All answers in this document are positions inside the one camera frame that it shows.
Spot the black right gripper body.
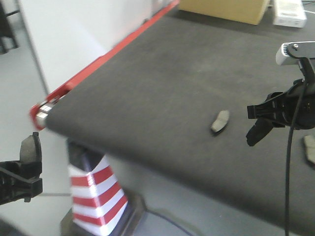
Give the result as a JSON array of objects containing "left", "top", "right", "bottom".
[{"left": 280, "top": 78, "right": 315, "bottom": 130}]

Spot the grey brake pad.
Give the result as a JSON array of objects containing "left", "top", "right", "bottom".
[
  {"left": 210, "top": 110, "right": 230, "bottom": 135},
  {"left": 20, "top": 132, "right": 42, "bottom": 178},
  {"left": 246, "top": 118, "right": 273, "bottom": 147},
  {"left": 303, "top": 135, "right": 315, "bottom": 166}
]

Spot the white carton box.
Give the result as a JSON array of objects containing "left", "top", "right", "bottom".
[{"left": 273, "top": 0, "right": 307, "bottom": 28}]

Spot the black floor cable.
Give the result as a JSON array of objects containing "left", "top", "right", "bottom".
[{"left": 145, "top": 208, "right": 205, "bottom": 236}]

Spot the red conveyor frame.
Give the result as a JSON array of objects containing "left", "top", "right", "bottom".
[{"left": 29, "top": 0, "right": 179, "bottom": 131}]

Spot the dark grey conveyor belt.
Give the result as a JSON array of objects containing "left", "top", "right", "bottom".
[{"left": 47, "top": 9, "right": 315, "bottom": 226}]

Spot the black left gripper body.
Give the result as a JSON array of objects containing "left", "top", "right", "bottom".
[{"left": 0, "top": 161, "right": 43, "bottom": 205}]

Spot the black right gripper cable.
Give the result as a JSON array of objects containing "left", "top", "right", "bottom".
[{"left": 284, "top": 81, "right": 308, "bottom": 236}]

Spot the cardboard box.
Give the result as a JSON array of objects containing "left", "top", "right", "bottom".
[{"left": 179, "top": 0, "right": 269, "bottom": 25}]

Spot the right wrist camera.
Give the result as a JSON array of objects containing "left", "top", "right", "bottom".
[{"left": 276, "top": 41, "right": 315, "bottom": 65}]

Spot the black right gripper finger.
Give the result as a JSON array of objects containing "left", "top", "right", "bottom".
[{"left": 247, "top": 92, "right": 285, "bottom": 128}]

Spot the left red-white traffic cone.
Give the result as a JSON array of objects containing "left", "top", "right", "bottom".
[{"left": 60, "top": 139, "right": 147, "bottom": 236}]

